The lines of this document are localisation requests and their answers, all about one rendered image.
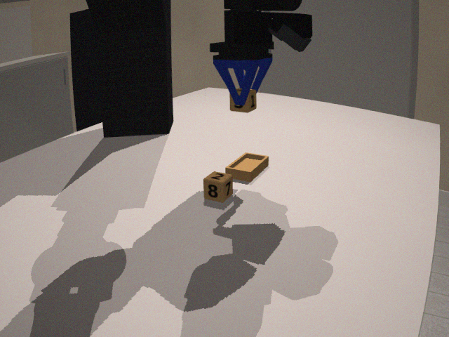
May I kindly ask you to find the brown wooden tray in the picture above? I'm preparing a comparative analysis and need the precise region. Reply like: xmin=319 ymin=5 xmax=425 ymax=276
xmin=225 ymin=152 xmax=269 ymax=182

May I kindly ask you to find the brown cube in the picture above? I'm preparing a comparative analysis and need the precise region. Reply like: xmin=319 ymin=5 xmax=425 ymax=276
xmin=229 ymin=88 xmax=256 ymax=113
xmin=203 ymin=171 xmax=233 ymax=203

